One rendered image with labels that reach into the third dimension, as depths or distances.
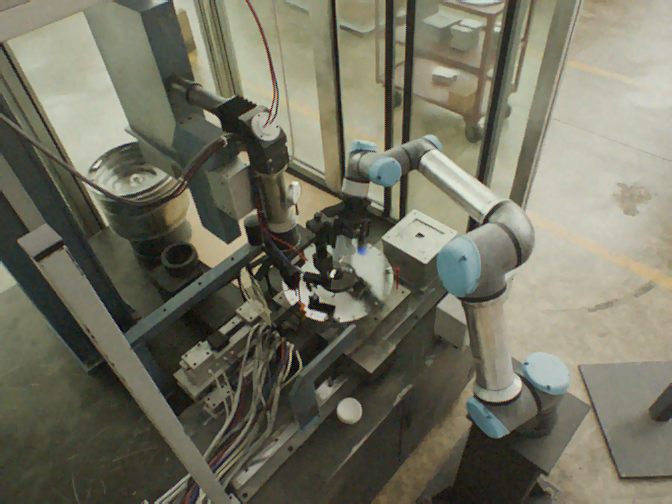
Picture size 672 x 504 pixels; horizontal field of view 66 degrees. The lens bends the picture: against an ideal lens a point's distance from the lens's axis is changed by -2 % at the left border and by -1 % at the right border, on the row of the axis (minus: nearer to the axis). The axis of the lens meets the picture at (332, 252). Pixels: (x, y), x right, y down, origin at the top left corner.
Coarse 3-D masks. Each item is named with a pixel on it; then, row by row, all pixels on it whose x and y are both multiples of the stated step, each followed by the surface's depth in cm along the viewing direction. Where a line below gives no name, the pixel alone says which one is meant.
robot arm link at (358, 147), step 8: (352, 144) 143; (360, 144) 141; (368, 144) 141; (376, 144) 144; (352, 152) 143; (360, 152) 141; (376, 152) 144; (352, 160) 143; (352, 168) 143; (352, 176) 144; (360, 176) 143
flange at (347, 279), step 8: (344, 264) 158; (328, 272) 156; (344, 272) 154; (352, 272) 156; (336, 280) 154; (344, 280) 154; (352, 280) 154; (328, 288) 153; (336, 288) 152; (344, 288) 152
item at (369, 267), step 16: (352, 256) 162; (368, 256) 161; (384, 256) 161; (368, 272) 157; (384, 272) 156; (304, 288) 154; (320, 288) 154; (352, 288) 153; (368, 288) 153; (384, 288) 152; (320, 304) 150; (336, 304) 149; (352, 304) 149; (368, 304) 149; (320, 320) 146; (336, 320) 146; (352, 320) 146
